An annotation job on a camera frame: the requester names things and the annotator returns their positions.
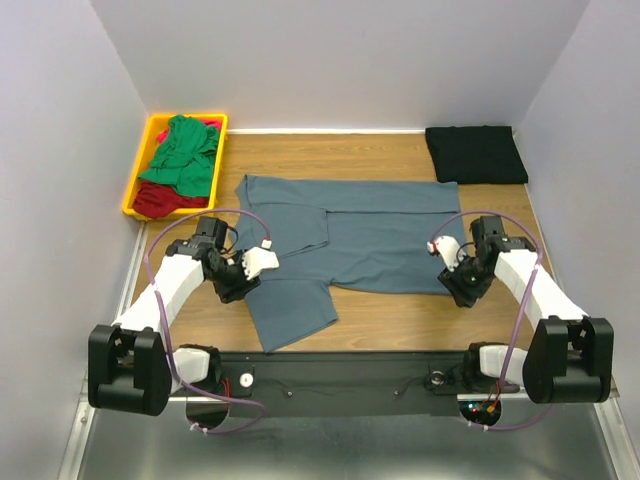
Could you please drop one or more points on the folded black t-shirt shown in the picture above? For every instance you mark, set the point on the folded black t-shirt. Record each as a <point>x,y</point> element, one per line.
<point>473,155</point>

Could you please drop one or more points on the yellow plastic tray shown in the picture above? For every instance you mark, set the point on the yellow plastic tray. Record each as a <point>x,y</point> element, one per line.
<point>155,125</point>

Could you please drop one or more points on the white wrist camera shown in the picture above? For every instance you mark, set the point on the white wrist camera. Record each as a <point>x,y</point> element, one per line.
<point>448,249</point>
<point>258,259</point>

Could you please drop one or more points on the electronics board with leds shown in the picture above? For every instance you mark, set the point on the electronics board with leds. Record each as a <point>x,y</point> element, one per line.
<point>481,412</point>

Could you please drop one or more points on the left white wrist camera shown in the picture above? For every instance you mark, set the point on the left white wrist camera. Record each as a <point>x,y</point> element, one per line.
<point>258,259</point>

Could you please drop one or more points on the pink t-shirt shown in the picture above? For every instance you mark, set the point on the pink t-shirt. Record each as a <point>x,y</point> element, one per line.
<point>161,137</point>

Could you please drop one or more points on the aluminium frame rail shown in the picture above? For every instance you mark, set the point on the aluminium frame rail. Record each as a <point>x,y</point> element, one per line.
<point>571,442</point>

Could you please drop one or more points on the green t-shirt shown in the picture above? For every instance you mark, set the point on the green t-shirt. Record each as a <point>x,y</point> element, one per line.
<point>185,160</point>

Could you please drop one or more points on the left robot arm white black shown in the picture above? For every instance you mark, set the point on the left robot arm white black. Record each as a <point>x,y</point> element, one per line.
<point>133,366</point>

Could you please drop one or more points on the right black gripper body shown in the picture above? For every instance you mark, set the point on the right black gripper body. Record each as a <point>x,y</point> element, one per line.
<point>468,280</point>

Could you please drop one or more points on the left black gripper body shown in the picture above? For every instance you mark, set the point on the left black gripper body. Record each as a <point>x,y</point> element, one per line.
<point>230,280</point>

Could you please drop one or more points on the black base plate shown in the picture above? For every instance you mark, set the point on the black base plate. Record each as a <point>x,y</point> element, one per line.
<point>346,384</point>

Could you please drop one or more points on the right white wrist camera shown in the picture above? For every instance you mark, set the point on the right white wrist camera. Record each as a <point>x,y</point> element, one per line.
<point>448,249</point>

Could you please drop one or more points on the dark red t-shirt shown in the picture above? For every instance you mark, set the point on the dark red t-shirt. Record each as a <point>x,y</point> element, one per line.
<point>157,201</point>

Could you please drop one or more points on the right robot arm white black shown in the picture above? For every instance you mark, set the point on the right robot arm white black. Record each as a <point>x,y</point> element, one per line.
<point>557,353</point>

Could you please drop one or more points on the blue-grey t-shirt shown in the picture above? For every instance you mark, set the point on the blue-grey t-shirt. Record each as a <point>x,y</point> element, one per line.
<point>360,235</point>

